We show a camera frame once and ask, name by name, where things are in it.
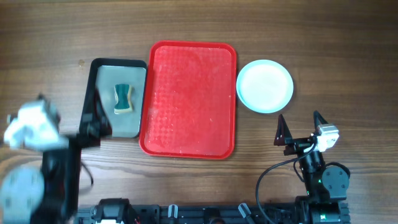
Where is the green yellow sponge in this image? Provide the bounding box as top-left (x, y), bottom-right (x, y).
top-left (114, 84), bottom-right (133, 114)

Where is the light blue plate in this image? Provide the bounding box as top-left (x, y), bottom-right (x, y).
top-left (236, 60), bottom-right (294, 114)

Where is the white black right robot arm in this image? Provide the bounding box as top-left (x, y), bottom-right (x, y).
top-left (274, 111), bottom-right (351, 224)

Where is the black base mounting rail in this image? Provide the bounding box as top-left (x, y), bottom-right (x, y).
top-left (74, 197), bottom-right (351, 224)

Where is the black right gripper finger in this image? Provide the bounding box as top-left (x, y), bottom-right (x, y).
top-left (313, 110), bottom-right (328, 136)
top-left (274, 114), bottom-right (293, 146)

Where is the black water tray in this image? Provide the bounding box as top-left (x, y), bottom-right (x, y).
top-left (81, 58), bottom-right (147, 138)

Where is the red plastic tray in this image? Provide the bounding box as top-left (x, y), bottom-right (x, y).
top-left (139, 40), bottom-right (237, 159)

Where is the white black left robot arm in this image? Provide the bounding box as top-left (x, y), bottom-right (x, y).
top-left (1, 90), bottom-right (110, 223)

